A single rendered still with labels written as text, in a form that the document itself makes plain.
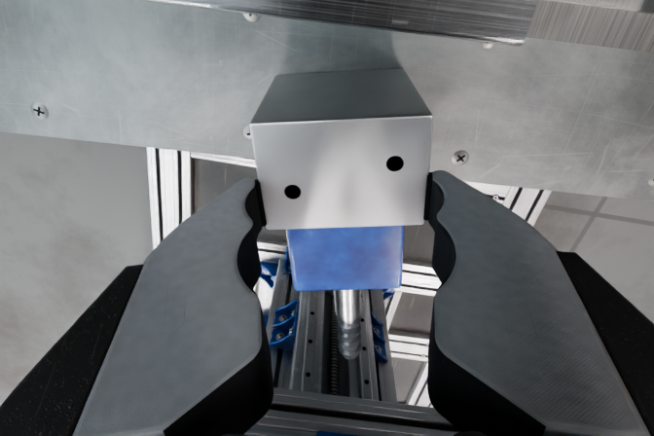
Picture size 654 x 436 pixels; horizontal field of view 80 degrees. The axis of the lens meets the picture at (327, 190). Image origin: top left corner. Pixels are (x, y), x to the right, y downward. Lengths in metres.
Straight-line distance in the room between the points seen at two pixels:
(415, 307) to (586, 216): 0.57
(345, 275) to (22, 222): 1.39
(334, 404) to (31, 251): 1.23
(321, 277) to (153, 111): 0.10
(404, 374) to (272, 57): 1.21
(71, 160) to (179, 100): 1.12
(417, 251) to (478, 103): 0.82
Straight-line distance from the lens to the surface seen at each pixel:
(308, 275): 0.15
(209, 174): 0.89
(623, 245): 1.48
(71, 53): 0.19
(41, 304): 1.72
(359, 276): 0.15
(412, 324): 1.15
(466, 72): 0.17
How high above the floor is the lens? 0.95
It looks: 60 degrees down
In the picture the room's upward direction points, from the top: 178 degrees counter-clockwise
